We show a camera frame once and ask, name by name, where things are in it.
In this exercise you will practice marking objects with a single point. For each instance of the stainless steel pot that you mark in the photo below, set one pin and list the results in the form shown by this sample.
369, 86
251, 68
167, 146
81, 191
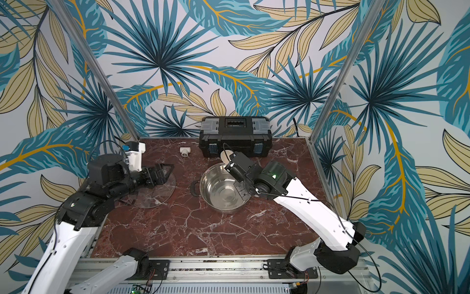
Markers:
220, 190

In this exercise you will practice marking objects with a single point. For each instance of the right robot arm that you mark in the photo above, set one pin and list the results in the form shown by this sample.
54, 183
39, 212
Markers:
335, 249

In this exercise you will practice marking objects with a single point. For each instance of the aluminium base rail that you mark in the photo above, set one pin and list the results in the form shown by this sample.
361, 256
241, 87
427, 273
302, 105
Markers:
220, 275

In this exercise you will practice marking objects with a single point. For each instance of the right aluminium frame post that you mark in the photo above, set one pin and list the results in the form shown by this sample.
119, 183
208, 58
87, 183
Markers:
350, 58

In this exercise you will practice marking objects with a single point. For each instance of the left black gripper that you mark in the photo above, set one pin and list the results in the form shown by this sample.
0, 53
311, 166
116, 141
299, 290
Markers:
153, 182

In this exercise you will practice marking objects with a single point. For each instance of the left aluminium frame post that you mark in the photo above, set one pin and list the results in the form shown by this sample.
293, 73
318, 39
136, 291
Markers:
72, 28

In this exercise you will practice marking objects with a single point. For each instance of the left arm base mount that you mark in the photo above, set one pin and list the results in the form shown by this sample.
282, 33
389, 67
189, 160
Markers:
151, 270

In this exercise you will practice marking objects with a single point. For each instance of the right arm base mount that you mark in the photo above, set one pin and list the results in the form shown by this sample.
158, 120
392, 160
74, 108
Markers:
281, 269

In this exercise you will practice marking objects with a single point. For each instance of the aluminium frame post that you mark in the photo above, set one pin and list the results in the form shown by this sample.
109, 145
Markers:
72, 28
350, 58

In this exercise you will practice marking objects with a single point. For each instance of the black plastic toolbox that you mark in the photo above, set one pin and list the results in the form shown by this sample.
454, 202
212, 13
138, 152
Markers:
250, 135

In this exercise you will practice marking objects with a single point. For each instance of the white pvc pipe fitting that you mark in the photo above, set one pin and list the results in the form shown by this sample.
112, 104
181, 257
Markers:
185, 151

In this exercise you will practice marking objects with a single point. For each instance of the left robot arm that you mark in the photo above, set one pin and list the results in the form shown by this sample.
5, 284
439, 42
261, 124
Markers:
110, 178

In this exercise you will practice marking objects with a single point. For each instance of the glass pot lid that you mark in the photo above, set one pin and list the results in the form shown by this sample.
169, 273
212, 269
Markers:
153, 197

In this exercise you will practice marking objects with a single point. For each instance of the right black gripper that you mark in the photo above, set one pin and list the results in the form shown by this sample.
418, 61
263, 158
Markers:
237, 165

